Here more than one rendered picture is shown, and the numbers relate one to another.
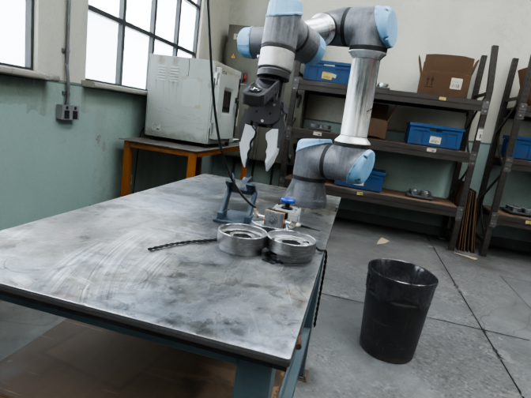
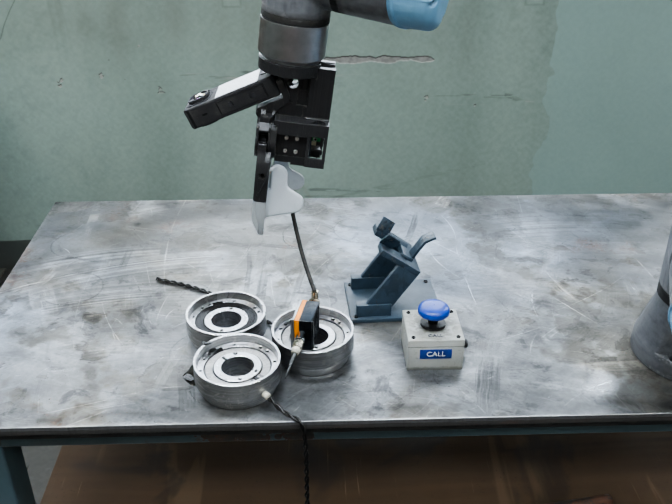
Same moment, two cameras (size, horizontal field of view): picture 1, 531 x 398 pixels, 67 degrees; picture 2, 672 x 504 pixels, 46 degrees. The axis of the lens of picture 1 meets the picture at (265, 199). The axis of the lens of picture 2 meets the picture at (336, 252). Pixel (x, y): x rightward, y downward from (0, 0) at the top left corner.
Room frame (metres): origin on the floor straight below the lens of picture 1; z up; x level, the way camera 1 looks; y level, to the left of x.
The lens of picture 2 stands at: (0.74, -0.84, 1.42)
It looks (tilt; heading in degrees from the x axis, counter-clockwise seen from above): 29 degrees down; 76
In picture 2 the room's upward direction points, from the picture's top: straight up
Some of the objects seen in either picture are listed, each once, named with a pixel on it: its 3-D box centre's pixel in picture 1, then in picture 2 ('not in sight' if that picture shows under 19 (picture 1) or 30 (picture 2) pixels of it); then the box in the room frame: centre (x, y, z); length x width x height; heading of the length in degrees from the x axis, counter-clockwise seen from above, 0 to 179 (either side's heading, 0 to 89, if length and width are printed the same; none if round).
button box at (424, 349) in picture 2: (286, 215); (436, 337); (1.06, -0.06, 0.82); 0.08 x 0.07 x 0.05; 168
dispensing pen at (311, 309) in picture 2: (285, 221); (304, 335); (0.89, -0.05, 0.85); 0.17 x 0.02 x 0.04; 66
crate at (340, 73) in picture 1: (329, 74); not in sight; (4.50, -0.49, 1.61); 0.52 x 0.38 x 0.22; 81
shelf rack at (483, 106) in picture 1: (376, 139); not in sight; (4.37, -1.10, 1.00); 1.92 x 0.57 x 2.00; 78
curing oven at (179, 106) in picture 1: (198, 103); not in sight; (3.40, 0.66, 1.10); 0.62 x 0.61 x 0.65; 168
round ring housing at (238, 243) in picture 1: (242, 239); (226, 324); (0.80, 0.04, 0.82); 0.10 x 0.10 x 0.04
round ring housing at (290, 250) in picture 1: (290, 245); (238, 371); (0.81, -0.07, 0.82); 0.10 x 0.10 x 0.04
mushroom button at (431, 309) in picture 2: (287, 206); (433, 321); (1.06, -0.06, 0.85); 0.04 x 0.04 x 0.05
